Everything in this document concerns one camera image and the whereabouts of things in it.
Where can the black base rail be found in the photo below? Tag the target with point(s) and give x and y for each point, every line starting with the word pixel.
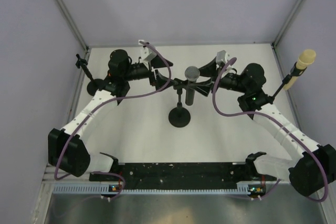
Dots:
pixel 175 176

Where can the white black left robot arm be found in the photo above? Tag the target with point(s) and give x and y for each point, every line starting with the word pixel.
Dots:
pixel 70 148

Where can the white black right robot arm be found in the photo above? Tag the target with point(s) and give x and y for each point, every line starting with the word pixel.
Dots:
pixel 311 166

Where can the grey slotted cable duct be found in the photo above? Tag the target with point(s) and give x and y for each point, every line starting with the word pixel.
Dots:
pixel 111 189

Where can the aluminium frame post right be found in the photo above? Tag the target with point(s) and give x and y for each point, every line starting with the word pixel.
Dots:
pixel 294 11

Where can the black microphone stand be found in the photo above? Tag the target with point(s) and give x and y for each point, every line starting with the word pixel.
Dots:
pixel 89 77
pixel 278 90
pixel 180 116

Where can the aluminium frame post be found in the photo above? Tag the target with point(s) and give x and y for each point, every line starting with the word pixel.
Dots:
pixel 71 24
pixel 294 11

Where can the black microphone silver grille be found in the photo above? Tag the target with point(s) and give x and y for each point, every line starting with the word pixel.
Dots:
pixel 192 74

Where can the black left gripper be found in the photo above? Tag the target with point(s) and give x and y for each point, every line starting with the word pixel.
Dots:
pixel 160 81

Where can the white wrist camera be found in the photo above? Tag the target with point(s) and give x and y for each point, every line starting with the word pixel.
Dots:
pixel 147 54
pixel 222 58

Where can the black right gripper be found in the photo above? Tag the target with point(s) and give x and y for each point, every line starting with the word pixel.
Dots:
pixel 209 70

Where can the aluminium frame post left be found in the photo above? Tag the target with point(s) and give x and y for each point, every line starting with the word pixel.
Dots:
pixel 71 24

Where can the beige microphone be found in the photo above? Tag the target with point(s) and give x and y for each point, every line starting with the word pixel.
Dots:
pixel 306 58

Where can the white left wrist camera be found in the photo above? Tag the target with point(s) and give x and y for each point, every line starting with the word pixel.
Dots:
pixel 147 54

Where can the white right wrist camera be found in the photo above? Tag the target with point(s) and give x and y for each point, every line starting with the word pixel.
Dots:
pixel 222 58

